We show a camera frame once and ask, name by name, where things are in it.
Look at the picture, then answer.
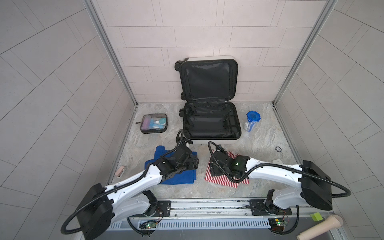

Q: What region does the red white striped cloth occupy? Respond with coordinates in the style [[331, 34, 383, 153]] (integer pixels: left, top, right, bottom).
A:
[[205, 152, 250, 188]]

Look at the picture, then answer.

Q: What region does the blue shirt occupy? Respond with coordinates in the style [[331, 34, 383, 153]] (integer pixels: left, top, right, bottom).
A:
[[145, 146, 197, 185]]

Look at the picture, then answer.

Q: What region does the clear toiletry pouch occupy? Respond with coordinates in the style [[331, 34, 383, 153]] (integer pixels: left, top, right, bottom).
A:
[[140, 114, 168, 134]]

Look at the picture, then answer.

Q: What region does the blue lid plastic cup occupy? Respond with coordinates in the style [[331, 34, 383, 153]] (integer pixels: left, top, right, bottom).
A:
[[245, 111, 261, 132]]

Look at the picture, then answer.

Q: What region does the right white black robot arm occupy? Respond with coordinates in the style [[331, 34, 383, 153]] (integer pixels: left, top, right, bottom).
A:
[[210, 149, 333, 215]]

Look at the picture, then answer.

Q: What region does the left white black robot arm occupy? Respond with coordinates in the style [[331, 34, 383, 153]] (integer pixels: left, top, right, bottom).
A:
[[61, 146, 199, 240]]

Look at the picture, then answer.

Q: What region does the open black white suitcase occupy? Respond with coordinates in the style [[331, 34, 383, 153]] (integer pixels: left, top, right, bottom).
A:
[[175, 56, 242, 144]]

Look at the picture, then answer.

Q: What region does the pink small device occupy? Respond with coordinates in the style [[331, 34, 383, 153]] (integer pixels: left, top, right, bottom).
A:
[[115, 166, 127, 178]]

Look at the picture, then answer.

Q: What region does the left circuit board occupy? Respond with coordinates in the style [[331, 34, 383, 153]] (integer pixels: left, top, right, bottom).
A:
[[139, 221, 158, 230]]

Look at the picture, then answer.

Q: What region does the circuit board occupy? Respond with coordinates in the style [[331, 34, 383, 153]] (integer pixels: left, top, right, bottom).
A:
[[268, 218, 289, 233], [139, 221, 158, 230]]

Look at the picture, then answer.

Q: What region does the right circuit board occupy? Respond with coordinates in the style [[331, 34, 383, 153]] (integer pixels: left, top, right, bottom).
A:
[[268, 218, 289, 233]]

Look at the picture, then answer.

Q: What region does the green sticky note block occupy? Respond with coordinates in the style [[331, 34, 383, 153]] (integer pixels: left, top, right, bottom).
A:
[[310, 213, 324, 222]]

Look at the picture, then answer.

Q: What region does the right black cable conduit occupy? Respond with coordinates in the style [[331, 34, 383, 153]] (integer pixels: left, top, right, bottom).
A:
[[207, 140, 352, 235]]

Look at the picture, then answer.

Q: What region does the black cable conduit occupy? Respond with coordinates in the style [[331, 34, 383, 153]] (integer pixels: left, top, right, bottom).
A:
[[60, 128, 185, 236], [207, 140, 352, 235]]

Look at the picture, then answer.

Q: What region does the left black cable conduit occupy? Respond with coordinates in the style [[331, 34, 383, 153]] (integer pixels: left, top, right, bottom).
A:
[[60, 128, 185, 236]]

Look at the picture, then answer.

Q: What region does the aluminium mounting rail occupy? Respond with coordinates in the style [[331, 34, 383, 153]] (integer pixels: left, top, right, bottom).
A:
[[83, 196, 334, 221]]

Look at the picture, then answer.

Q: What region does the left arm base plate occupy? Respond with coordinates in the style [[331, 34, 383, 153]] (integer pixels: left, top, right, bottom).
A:
[[133, 201, 172, 218]]

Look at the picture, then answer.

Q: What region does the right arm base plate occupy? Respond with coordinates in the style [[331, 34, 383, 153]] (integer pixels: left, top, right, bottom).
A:
[[246, 200, 292, 216]]

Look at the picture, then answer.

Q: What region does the beige wooden handle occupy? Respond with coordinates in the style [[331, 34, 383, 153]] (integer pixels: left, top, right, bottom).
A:
[[297, 215, 344, 240]]

